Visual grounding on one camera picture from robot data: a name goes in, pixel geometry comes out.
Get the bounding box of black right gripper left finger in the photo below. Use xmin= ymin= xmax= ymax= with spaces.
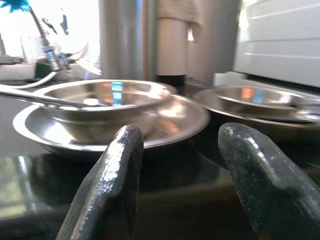
xmin=55 ymin=124 xmax=145 ymax=240

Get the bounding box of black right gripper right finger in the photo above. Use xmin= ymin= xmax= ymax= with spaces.
xmin=217 ymin=122 xmax=320 ymax=240

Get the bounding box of steel bowl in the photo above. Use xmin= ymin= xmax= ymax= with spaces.
xmin=216 ymin=84 xmax=308 ymax=113
xmin=37 ymin=79 xmax=178 ymax=145

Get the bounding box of steel plate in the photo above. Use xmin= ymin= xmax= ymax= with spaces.
xmin=12 ymin=93 xmax=211 ymax=154
xmin=192 ymin=86 xmax=320 ymax=141

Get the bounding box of steel spoon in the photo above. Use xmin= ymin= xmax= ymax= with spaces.
xmin=0 ymin=83 xmax=113 ymax=111

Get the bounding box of white plastic tube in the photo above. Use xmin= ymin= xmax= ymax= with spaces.
xmin=0 ymin=71 xmax=60 ymax=90

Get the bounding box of dark green sponge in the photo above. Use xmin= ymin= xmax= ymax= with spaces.
xmin=33 ymin=62 xmax=55 ymax=81

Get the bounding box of chrome tap valve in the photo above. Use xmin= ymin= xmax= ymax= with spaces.
xmin=41 ymin=44 xmax=73 ymax=72

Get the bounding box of steel knife block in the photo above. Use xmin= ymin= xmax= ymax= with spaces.
xmin=98 ymin=0 xmax=157 ymax=81

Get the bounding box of white water filter cylinder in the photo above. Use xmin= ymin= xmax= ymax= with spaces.
xmin=155 ymin=14 xmax=188 ymax=87

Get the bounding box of white dish dryer appliance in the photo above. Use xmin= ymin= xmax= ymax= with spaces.
xmin=213 ymin=0 xmax=320 ymax=89

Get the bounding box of clear glass cup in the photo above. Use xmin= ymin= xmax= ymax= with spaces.
xmin=19 ymin=34 xmax=48 ymax=66

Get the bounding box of white towel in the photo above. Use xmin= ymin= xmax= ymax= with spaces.
xmin=156 ymin=0 xmax=205 ymax=42

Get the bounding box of blue bottle brush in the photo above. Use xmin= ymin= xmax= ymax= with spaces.
xmin=0 ymin=0 xmax=32 ymax=13

